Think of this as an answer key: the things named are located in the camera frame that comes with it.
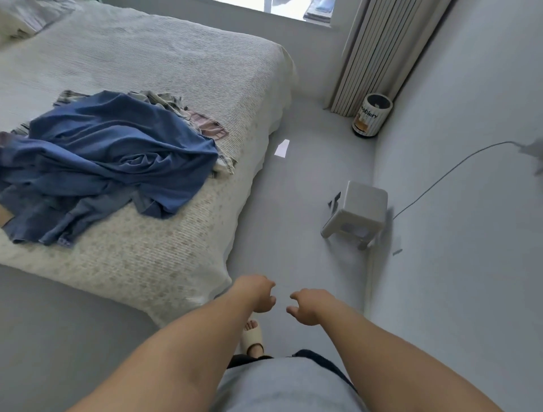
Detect person's left hand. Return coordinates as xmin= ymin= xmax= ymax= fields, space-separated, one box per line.
xmin=232 ymin=274 xmax=277 ymax=315

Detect person's right hand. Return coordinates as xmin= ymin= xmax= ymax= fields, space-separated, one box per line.
xmin=286 ymin=289 xmax=337 ymax=327

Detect person's left forearm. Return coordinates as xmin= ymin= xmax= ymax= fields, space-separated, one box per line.
xmin=67 ymin=284 xmax=254 ymax=412

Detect person's right forearm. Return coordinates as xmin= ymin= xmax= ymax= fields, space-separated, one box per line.
xmin=319 ymin=297 xmax=503 ymax=412

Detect person's foot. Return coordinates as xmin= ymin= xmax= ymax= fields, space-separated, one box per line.
xmin=244 ymin=319 xmax=262 ymax=358

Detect person's cream slipper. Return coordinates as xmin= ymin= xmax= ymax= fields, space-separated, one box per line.
xmin=241 ymin=324 xmax=264 ymax=360

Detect person's dark shorts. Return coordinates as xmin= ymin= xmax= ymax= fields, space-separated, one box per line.
xmin=227 ymin=349 xmax=358 ymax=393

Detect person's grey shirt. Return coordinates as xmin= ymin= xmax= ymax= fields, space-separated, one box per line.
xmin=211 ymin=357 xmax=358 ymax=412

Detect small white plastic stool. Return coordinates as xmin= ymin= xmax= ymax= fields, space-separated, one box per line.
xmin=321 ymin=181 xmax=389 ymax=251

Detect pinkish brown garment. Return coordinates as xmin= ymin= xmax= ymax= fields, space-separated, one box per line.
xmin=187 ymin=111 xmax=230 ymax=141

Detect bed with cream textured bedspread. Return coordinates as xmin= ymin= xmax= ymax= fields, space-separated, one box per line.
xmin=0 ymin=0 xmax=299 ymax=328

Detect cylindrical white and black bin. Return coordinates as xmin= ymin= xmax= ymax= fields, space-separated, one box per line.
xmin=351 ymin=93 xmax=394 ymax=138

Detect blue garment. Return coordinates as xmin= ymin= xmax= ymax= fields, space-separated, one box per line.
xmin=0 ymin=91 xmax=219 ymax=247

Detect grey plaid garment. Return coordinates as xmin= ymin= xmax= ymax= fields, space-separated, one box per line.
xmin=10 ymin=89 xmax=236 ymax=175

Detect rumpled cream blanket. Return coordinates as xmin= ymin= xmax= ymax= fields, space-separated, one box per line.
xmin=0 ymin=0 xmax=81 ymax=43

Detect thin grey cable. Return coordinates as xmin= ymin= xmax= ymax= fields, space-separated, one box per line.
xmin=393 ymin=141 xmax=519 ymax=220

